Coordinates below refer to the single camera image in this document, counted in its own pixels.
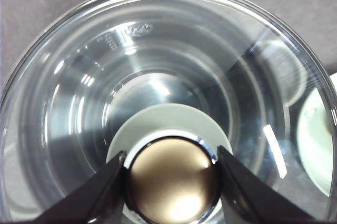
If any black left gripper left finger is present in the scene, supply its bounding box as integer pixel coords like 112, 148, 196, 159
34, 151, 127, 224

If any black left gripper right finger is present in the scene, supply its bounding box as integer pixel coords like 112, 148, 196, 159
217, 146, 316, 224

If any green plate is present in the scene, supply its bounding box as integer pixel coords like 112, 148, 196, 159
298, 73, 337, 196

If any glass steamer lid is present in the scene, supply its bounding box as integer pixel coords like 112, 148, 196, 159
0, 0, 337, 224

